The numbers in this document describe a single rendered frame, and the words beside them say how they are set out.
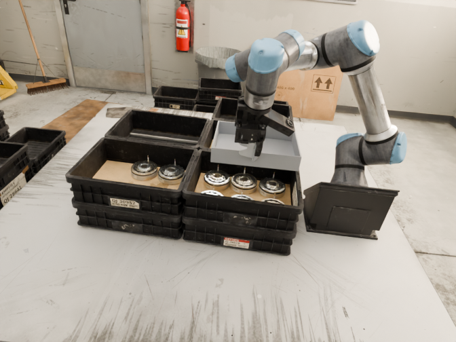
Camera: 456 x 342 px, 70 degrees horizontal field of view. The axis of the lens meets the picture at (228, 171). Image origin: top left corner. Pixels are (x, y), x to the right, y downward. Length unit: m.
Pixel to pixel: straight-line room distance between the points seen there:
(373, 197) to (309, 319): 0.49
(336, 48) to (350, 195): 0.51
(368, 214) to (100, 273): 0.96
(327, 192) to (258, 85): 0.59
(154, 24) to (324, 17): 1.96
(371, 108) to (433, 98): 3.70
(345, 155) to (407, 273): 0.48
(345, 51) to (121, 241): 1.00
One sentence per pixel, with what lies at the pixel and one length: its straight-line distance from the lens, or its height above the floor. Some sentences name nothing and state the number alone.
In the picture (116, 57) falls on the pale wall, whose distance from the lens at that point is 4.48.
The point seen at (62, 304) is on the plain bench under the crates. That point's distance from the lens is 1.13.
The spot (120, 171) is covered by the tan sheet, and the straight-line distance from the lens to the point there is 1.37.
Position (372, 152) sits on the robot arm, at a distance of 1.32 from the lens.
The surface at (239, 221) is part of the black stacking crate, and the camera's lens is 1.11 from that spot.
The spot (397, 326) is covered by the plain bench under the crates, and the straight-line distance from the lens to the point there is 1.19.
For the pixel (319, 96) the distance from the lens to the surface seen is 4.16.
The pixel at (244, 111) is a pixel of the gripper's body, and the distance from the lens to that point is 0.83.
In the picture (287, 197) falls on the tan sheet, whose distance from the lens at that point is 1.27.
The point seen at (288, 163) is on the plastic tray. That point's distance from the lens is 0.99.
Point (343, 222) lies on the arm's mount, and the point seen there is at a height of 0.77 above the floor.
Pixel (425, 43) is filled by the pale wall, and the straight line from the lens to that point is 4.62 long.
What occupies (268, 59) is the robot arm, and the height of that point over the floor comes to 1.40.
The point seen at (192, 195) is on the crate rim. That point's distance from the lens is 1.06.
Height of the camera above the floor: 1.58
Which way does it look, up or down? 33 degrees down
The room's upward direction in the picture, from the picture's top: 5 degrees clockwise
